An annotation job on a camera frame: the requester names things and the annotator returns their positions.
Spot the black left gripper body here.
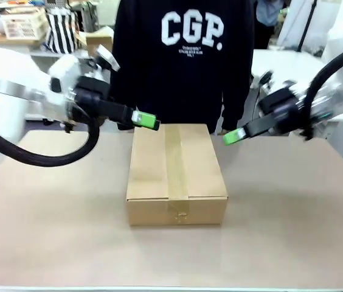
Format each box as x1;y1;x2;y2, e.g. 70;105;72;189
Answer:
67;75;112;124

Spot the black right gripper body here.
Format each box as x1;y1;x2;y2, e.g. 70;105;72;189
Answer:
258;87;305;135

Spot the brown cardboard shipping box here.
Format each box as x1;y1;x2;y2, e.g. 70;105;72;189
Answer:
125;123;229;228

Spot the cardboard box with white flap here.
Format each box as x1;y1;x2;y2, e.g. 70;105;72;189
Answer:
85;26;115;58

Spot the brown packing tape strip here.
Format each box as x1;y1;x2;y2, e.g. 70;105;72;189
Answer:
163;123;191;225

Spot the white side table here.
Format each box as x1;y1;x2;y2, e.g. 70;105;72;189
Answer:
251;48;328;89

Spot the person in black CGP sweatshirt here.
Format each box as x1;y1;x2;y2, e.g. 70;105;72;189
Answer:
109;0;256;135

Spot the black white striped bag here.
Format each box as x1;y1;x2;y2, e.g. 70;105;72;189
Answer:
45;8;78;55

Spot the white leaning panel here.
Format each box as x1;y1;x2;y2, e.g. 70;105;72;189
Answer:
276;0;333;58

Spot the white crate with red print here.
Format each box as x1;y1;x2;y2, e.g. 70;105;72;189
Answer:
0;7;49;41

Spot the beige shelf board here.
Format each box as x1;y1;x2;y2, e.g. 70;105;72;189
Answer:
0;30;50;47

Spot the person in blue shirt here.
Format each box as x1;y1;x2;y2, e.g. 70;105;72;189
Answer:
255;0;285;27

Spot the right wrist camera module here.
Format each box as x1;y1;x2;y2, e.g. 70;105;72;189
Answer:
257;70;277;94

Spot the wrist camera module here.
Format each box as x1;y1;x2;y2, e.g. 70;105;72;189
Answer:
93;44;121;73
257;70;277;94

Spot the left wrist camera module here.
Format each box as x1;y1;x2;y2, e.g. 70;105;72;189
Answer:
93;44;121;73

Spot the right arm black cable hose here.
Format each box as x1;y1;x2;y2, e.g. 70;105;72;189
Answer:
302;41;343;141

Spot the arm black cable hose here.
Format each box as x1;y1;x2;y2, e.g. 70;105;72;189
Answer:
302;41;343;141
0;117;101;167

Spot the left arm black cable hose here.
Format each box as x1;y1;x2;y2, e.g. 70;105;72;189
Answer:
0;117;101;167

